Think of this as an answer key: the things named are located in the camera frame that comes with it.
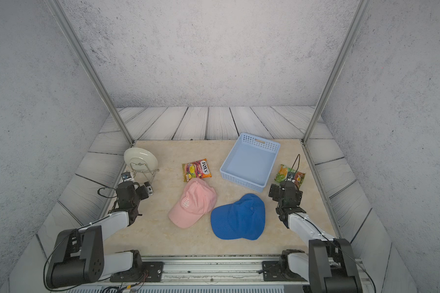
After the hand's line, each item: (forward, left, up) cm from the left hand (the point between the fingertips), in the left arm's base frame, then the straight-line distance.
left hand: (142, 184), depth 91 cm
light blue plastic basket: (+18, -56, -6) cm, 59 cm away
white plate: (+10, +1, +6) cm, 12 cm away
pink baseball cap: (-8, -28, -1) cm, 30 cm away
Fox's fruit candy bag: (+12, -26, -6) cm, 29 cm away
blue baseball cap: (-19, -49, 0) cm, 52 cm away
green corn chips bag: (+7, -72, -6) cm, 73 cm away
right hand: (-4, -70, +1) cm, 70 cm away
